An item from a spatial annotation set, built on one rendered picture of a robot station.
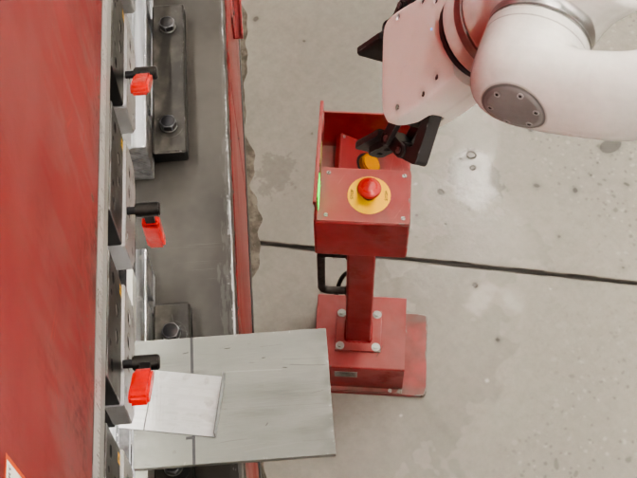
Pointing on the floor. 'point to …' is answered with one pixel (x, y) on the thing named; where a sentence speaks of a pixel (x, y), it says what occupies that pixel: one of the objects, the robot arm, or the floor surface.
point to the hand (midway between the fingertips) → (374, 98)
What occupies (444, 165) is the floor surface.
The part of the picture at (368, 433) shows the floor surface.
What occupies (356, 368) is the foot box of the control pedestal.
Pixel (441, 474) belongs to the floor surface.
